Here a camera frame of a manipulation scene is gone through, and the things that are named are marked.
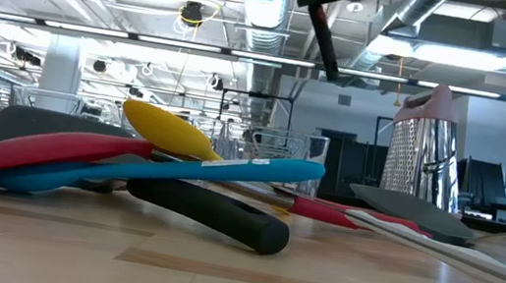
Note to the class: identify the yellow silicone spoon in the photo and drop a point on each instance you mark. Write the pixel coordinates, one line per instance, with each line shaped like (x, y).
(165, 129)

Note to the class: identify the black partition panel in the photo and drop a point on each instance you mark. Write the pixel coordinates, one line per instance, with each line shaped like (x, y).
(483, 181)

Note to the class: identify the blue silicone spoon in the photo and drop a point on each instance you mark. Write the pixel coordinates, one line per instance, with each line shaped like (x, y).
(155, 170)

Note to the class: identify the red slotted spoon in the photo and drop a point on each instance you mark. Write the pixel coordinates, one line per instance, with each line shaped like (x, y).
(33, 150)

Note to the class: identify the blue patterned metal tongs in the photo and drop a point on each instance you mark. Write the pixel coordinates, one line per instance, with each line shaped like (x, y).
(465, 258)

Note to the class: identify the dark cabinet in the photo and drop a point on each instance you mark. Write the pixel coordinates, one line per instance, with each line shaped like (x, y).
(354, 165)

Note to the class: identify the silver ventilation duct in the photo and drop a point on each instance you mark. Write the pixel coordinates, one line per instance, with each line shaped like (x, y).
(416, 5)
(264, 9)

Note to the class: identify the white building column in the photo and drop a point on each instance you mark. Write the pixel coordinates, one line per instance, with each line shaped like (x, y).
(60, 70)

